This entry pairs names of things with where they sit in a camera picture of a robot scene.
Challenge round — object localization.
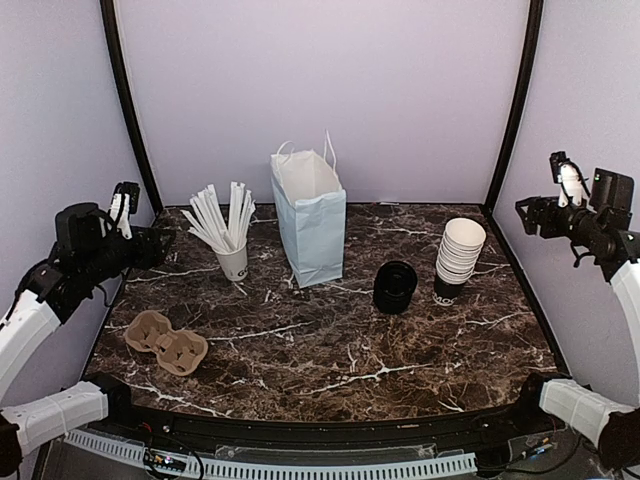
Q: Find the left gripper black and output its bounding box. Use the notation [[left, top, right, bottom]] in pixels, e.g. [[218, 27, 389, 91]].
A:
[[81, 225, 176, 286]]

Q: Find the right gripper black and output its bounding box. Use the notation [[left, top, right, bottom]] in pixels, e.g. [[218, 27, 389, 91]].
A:
[[516, 195, 604, 247]]

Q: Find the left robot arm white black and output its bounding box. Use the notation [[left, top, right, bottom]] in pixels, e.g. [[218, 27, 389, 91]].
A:
[[1, 195, 175, 476]]

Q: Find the stack of paper coffee cups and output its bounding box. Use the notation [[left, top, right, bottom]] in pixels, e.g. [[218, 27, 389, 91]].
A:
[[433, 217, 487, 306]]

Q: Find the bundle of wrapped white straws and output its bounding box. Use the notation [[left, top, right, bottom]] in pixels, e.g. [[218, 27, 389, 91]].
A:
[[181, 181, 256, 254]]

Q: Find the white cup holding straws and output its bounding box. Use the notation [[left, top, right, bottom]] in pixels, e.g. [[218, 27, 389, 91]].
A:
[[215, 245, 248, 282]]

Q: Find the brown cardboard cup carrier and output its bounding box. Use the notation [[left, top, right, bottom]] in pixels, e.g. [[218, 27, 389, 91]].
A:
[[124, 310, 209, 376]]

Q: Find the light blue paper bag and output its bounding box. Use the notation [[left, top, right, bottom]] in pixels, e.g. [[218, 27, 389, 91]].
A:
[[270, 134, 346, 288]]

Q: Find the stack of black lids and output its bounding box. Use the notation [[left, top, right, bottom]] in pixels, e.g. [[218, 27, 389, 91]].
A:
[[373, 261, 418, 315]]

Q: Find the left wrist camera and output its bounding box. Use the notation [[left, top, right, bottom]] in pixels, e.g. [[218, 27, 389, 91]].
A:
[[109, 181, 140, 240]]

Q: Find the black front frame rail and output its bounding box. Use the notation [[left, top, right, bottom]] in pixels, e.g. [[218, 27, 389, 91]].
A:
[[89, 374, 565, 451]]

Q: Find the white slotted cable duct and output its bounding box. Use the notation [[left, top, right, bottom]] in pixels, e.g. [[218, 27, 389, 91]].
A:
[[64, 429, 477, 480]]

